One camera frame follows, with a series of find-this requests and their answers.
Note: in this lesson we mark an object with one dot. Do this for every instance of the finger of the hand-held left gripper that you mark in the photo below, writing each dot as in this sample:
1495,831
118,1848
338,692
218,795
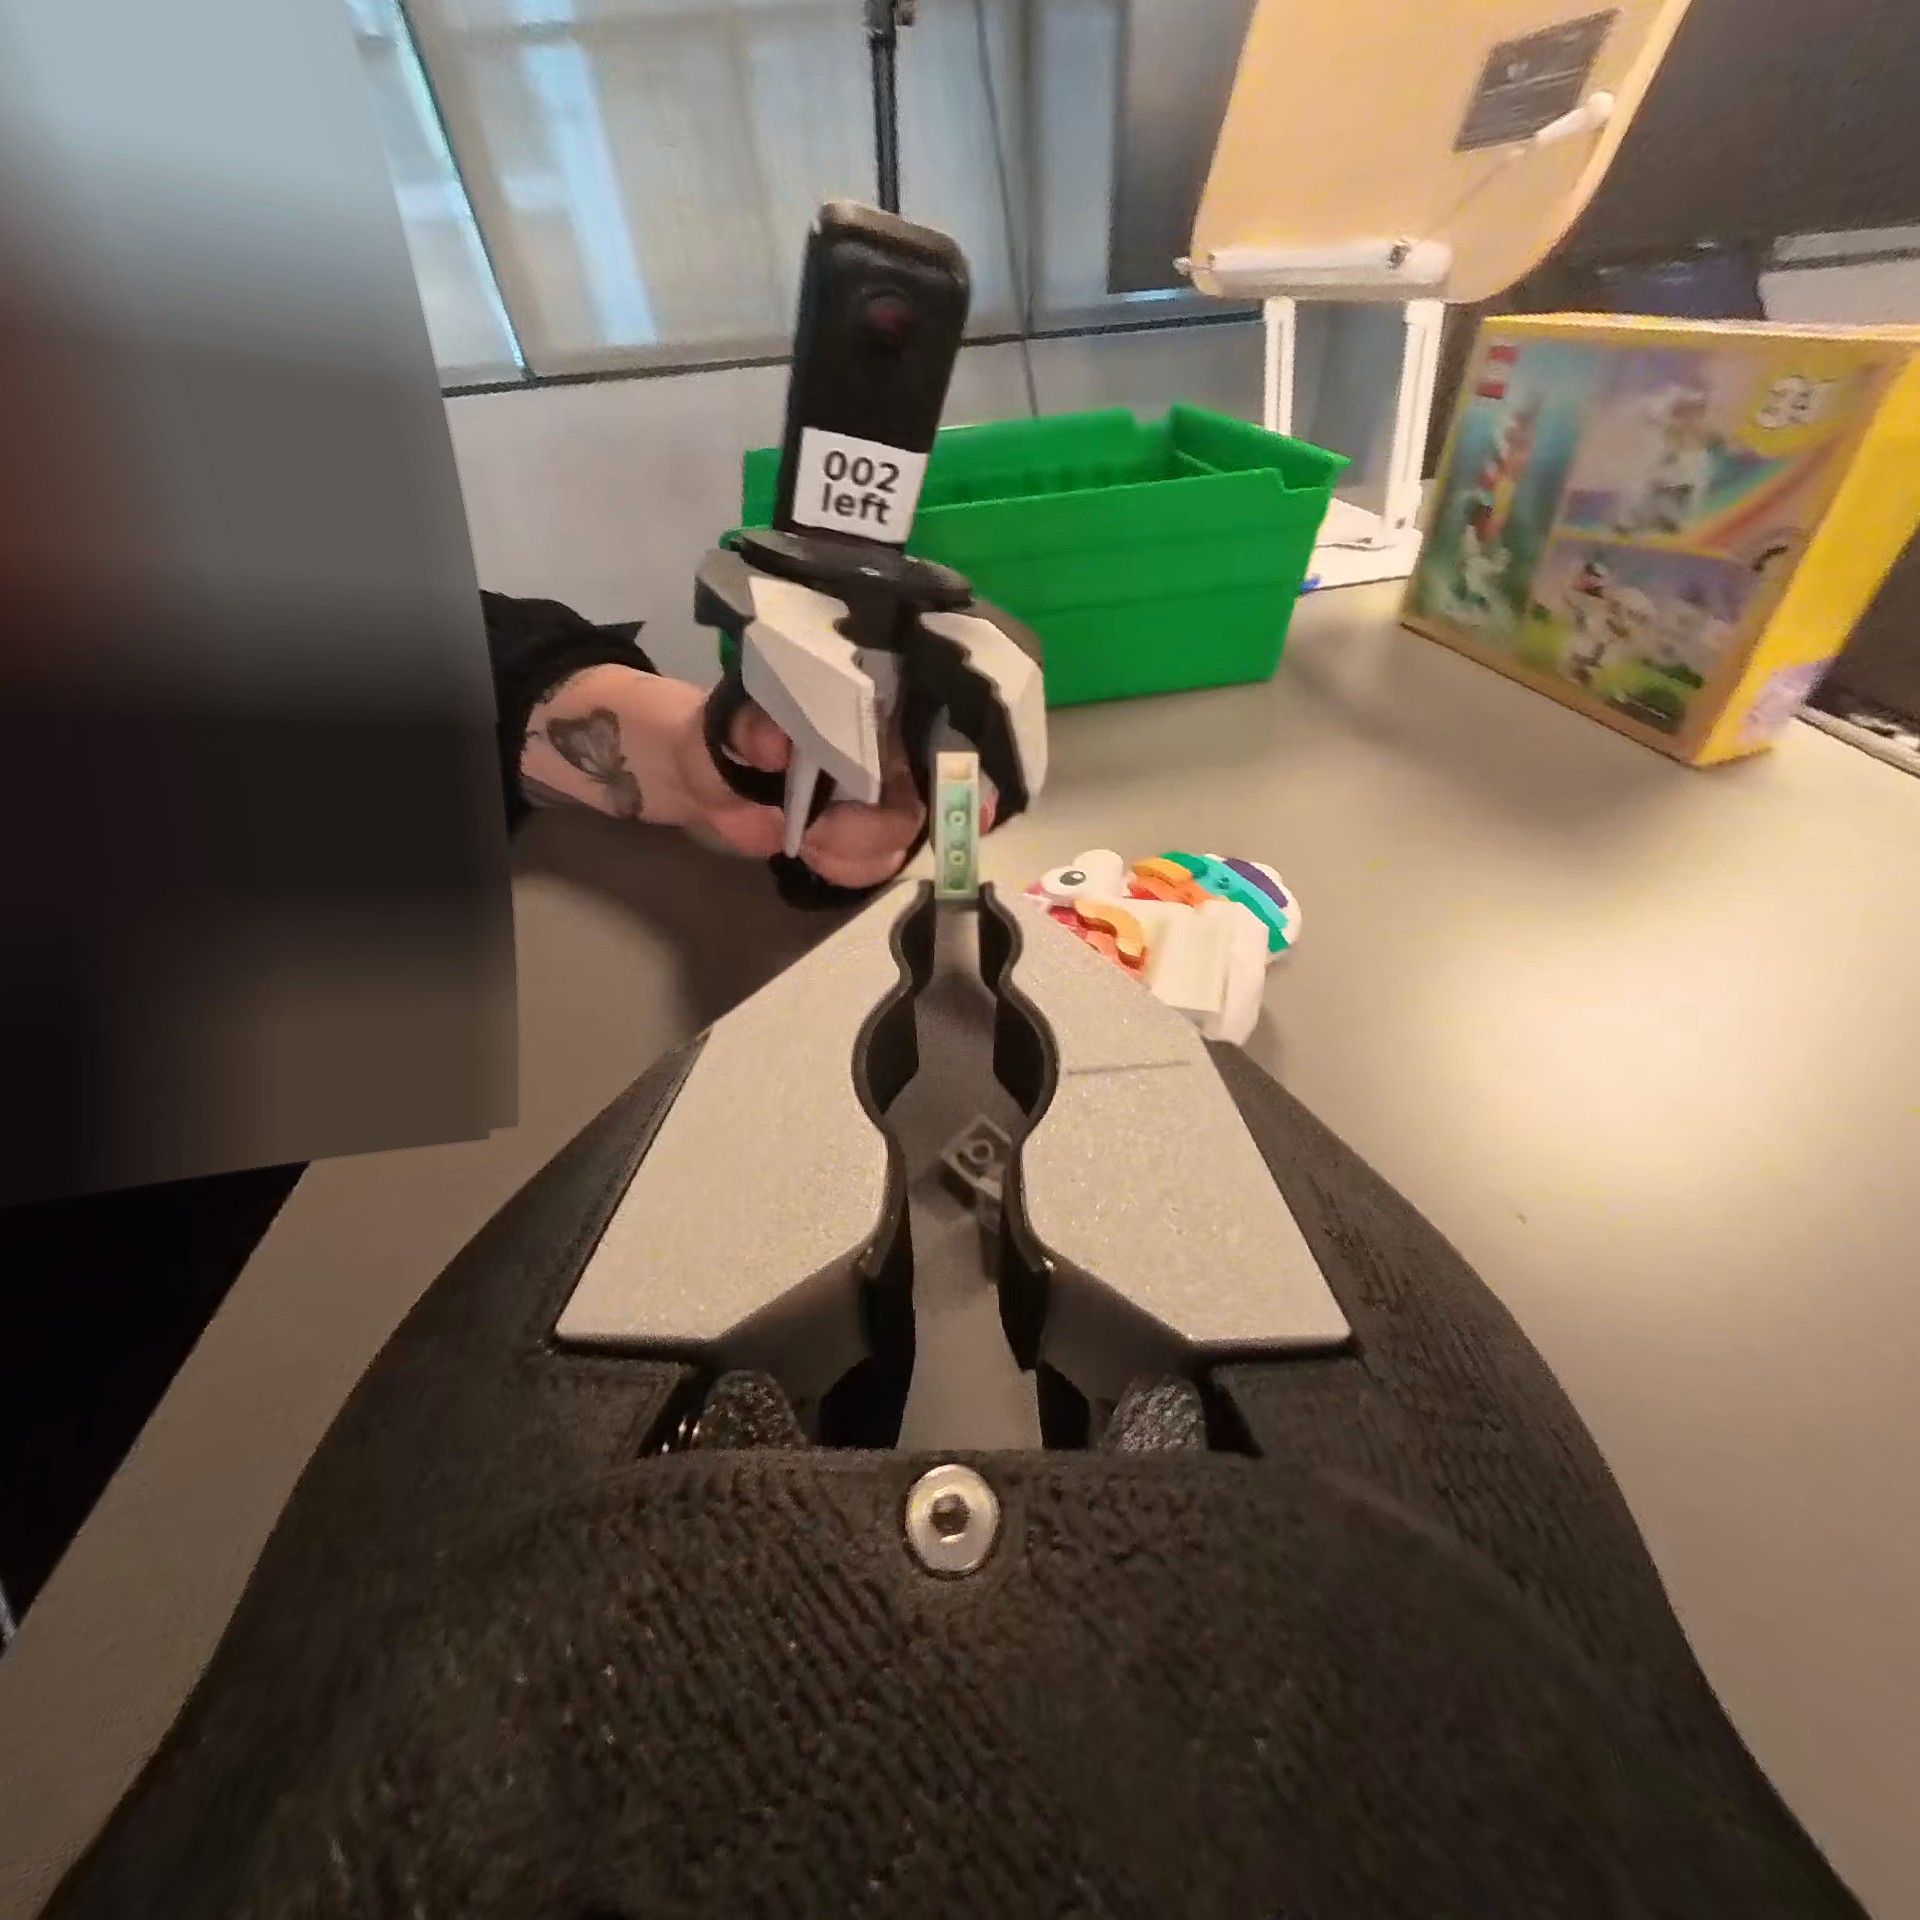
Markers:
808,674
1008,720

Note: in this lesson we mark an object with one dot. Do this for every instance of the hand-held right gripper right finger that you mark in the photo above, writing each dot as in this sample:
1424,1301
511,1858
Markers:
1183,1201

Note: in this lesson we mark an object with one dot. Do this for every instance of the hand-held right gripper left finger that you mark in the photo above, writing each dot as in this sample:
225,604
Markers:
720,1184

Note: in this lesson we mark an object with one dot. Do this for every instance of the pale green lego plate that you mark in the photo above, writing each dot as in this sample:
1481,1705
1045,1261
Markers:
958,822

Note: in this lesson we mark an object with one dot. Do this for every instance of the person's left forearm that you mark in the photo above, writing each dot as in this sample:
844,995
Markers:
547,644

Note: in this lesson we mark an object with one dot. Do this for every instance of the dark grey lego piece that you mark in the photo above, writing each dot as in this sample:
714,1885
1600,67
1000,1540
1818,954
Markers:
974,1162

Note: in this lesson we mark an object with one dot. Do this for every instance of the white lego unicorn model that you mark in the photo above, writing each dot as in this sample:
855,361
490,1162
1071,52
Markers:
1201,961

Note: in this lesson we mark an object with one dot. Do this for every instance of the yellow lego set box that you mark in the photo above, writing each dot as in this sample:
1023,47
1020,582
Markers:
1648,540

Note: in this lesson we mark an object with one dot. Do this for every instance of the person's left hand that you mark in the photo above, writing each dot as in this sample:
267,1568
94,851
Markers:
661,750

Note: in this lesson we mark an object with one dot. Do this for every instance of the green plastic bin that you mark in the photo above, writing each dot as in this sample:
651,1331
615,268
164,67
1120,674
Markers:
1108,600

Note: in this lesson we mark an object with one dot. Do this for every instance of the black tripod pole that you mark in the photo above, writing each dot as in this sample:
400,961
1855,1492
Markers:
890,104

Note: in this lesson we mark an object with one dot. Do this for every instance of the white metal stand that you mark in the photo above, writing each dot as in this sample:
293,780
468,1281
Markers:
1418,402

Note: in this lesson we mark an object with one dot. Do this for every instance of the light wooden board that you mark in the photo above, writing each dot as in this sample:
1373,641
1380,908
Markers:
1380,135

